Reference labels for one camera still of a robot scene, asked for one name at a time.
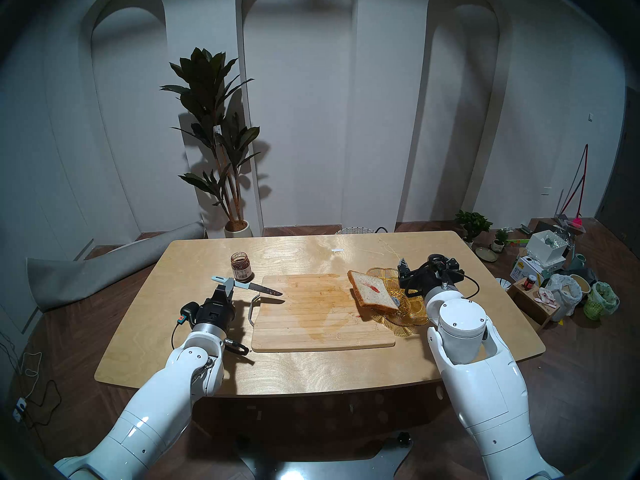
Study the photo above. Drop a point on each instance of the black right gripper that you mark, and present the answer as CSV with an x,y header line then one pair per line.
x,y
432,279

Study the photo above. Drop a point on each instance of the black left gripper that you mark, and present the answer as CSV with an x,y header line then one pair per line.
x,y
212,311

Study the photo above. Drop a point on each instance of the white bread slice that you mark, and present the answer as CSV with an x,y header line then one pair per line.
x,y
372,291

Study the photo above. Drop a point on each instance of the amber glass plate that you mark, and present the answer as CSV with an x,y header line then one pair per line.
x,y
410,314

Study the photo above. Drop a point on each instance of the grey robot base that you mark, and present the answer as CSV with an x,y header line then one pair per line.
x,y
325,466

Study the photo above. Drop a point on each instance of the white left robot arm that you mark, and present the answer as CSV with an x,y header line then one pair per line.
x,y
165,394

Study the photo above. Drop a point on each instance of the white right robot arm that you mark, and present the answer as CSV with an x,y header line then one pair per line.
x,y
480,374

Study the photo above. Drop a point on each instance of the glass jam jar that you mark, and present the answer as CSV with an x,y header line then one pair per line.
x,y
241,268

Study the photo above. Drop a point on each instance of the bushy small potted plant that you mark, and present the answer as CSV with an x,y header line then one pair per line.
x,y
472,221

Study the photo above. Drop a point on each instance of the grey ceramic plate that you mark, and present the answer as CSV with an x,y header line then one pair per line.
x,y
486,254

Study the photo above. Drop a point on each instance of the wooden cutting board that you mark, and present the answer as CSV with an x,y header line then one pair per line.
x,y
320,314

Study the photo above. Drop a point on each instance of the tiny potted plant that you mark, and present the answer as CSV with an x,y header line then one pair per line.
x,y
500,239

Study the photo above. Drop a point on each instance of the patterned small bowl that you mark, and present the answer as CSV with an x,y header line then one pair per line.
x,y
504,283

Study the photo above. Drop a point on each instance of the white yellow printed carton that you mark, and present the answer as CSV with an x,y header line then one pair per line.
x,y
525,270

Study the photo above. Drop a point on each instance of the red lidded jar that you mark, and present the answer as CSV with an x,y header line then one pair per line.
x,y
529,282

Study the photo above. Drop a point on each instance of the rolled grey mat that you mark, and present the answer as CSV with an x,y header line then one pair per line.
x,y
100,269

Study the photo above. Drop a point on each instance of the white box appliance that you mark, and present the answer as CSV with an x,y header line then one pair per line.
x,y
545,249

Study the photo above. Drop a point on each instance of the white plastic bag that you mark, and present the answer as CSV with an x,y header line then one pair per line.
x,y
565,294

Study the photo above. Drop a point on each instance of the beige bucket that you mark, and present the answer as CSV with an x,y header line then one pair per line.
x,y
580,283

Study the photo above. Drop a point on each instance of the green mesh bag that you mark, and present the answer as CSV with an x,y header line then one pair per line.
x,y
602,301

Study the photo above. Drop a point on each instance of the tall potted plant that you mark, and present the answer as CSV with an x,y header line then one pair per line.
x,y
210,84

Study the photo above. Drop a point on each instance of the dark door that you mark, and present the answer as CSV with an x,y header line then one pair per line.
x,y
622,194

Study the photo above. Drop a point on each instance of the white power strip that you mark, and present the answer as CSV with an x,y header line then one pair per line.
x,y
19,409

